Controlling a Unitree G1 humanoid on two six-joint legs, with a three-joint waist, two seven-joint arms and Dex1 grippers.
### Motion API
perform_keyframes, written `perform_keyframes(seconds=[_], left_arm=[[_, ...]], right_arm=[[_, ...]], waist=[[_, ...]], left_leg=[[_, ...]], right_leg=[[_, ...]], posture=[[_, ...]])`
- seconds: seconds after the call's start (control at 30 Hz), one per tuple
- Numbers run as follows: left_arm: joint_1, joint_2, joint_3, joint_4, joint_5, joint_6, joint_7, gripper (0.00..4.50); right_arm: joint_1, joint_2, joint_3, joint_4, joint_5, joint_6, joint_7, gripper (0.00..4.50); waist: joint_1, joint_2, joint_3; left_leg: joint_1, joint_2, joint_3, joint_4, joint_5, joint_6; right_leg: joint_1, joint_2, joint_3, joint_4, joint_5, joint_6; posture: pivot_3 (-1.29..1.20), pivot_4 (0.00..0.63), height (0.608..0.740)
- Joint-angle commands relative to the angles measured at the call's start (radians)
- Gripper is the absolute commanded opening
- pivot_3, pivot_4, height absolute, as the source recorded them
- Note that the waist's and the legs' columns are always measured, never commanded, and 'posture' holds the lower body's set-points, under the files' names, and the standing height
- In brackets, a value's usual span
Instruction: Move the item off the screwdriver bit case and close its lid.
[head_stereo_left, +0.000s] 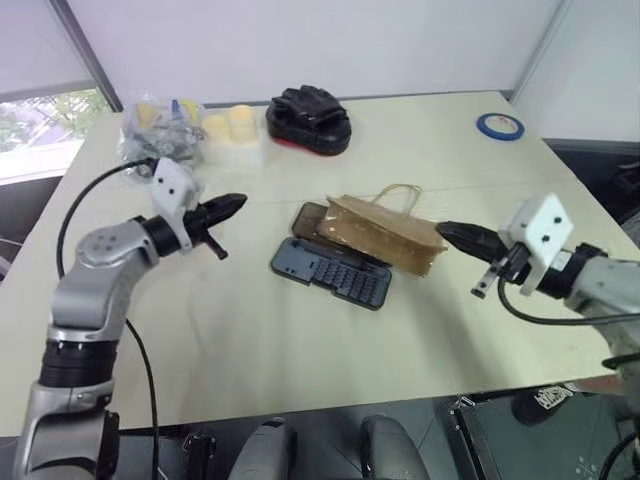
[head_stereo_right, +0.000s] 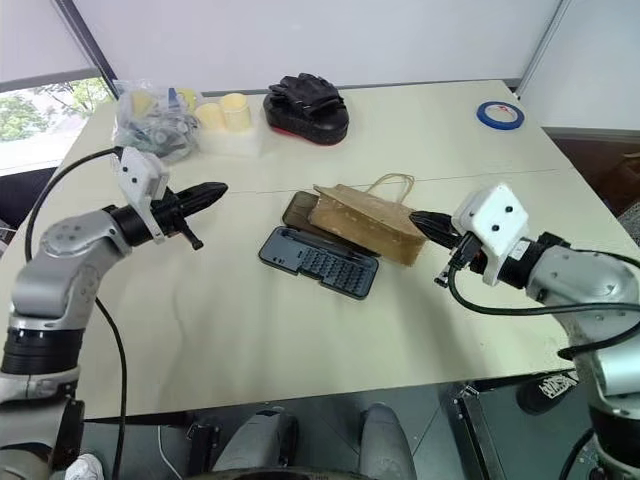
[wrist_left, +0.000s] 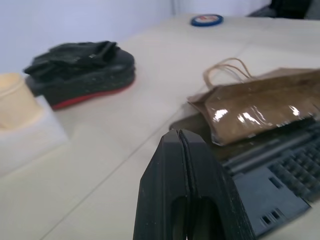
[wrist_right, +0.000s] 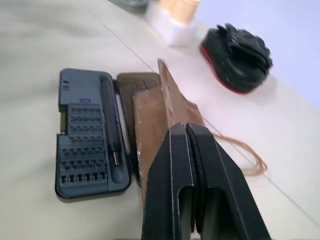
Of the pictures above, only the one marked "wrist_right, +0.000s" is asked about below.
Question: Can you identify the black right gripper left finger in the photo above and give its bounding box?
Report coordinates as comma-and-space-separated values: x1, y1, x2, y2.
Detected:
140, 122, 196, 240

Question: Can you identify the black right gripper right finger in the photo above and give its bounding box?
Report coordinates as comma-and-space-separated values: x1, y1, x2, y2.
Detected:
185, 122, 273, 240

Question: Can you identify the brown cardboard piece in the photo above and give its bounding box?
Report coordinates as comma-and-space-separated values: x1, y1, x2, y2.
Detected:
131, 57, 206, 211

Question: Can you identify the dark grey screwdriver bit case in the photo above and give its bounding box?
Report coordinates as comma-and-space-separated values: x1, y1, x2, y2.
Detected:
54, 67, 164, 201

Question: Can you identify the tan rubber band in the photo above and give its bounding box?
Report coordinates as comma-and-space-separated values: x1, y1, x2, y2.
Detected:
201, 116, 269, 177

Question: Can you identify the black and red shoe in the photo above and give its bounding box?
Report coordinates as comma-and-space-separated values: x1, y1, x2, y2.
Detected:
199, 22, 273, 95

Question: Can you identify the white box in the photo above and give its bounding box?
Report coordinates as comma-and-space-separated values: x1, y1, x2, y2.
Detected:
145, 0, 201, 49

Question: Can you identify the pale yellow cylinder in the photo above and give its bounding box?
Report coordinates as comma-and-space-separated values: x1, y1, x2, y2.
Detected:
159, 0, 201, 27

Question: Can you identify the black screwdriver handle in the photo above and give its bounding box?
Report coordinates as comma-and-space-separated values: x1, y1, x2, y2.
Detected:
99, 78, 124, 167

